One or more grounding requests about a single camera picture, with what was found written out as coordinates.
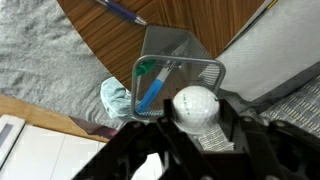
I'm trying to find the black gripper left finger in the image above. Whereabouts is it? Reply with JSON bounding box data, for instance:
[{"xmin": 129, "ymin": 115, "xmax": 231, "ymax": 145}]
[{"xmin": 157, "ymin": 99, "xmax": 214, "ymax": 180}]

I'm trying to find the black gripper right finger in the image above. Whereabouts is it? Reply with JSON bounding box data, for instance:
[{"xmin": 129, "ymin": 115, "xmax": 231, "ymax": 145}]
[{"xmin": 218, "ymin": 99, "xmax": 287, "ymax": 180}]

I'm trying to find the white golf ball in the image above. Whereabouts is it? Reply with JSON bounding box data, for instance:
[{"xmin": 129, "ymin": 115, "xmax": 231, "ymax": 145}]
[{"xmin": 173, "ymin": 86, "xmax": 220, "ymax": 135}]

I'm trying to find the blue and white marker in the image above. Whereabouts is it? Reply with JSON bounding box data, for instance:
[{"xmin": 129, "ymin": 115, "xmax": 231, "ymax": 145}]
[{"xmin": 137, "ymin": 61, "xmax": 175, "ymax": 113}]

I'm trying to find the striped grey cushion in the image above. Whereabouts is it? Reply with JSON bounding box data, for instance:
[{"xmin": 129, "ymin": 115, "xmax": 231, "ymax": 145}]
[{"xmin": 195, "ymin": 76, "xmax": 320, "ymax": 151}]

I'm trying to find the light blue cloth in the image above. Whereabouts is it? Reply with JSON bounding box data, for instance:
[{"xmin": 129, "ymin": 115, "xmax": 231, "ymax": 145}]
[{"xmin": 100, "ymin": 76, "xmax": 132, "ymax": 119}]

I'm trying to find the metal mesh pen cup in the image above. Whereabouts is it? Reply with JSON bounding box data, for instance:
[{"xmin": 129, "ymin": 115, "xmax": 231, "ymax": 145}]
[{"xmin": 131, "ymin": 25, "xmax": 226, "ymax": 119}]

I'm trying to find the green marker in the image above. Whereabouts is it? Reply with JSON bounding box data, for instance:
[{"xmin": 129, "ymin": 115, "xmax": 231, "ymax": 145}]
[{"xmin": 134, "ymin": 60, "xmax": 155, "ymax": 77}]

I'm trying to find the wooden oval side table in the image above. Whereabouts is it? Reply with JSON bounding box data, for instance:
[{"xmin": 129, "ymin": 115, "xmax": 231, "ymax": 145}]
[{"xmin": 57, "ymin": 0, "xmax": 265, "ymax": 88}]

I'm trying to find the dark pen on table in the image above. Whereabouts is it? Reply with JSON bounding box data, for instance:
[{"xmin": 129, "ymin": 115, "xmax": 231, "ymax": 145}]
[{"xmin": 96, "ymin": 0, "xmax": 147, "ymax": 26}]

